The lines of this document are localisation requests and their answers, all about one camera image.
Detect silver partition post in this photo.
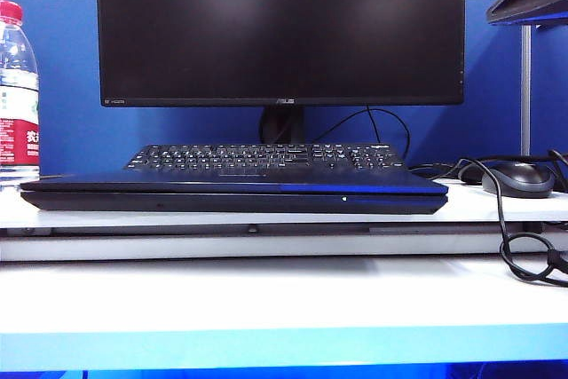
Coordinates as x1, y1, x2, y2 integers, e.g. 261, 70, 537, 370
520, 23, 533, 156

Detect thin black looping cable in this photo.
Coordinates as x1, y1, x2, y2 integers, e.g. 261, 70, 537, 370
305, 107, 465, 181

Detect black ASUS monitor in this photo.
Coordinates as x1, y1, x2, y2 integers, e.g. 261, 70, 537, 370
95, 0, 466, 146

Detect black computer mouse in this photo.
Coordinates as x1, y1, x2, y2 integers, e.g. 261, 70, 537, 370
481, 162, 556, 199

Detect clear water bottle red label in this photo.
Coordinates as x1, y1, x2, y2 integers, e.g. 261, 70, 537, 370
0, 0, 41, 187

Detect thick black mouse cable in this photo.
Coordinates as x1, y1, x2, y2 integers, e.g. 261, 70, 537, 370
456, 147, 568, 288

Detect black desktop keyboard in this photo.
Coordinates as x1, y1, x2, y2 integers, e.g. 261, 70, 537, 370
122, 142, 407, 178

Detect blue office partition panel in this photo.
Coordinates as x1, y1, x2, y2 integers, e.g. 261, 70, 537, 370
531, 21, 568, 158
0, 0, 523, 177

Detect black Hasee laptop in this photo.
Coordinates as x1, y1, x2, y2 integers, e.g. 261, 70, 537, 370
19, 170, 449, 213

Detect thin black straight cable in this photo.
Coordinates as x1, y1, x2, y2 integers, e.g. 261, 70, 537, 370
366, 105, 383, 146

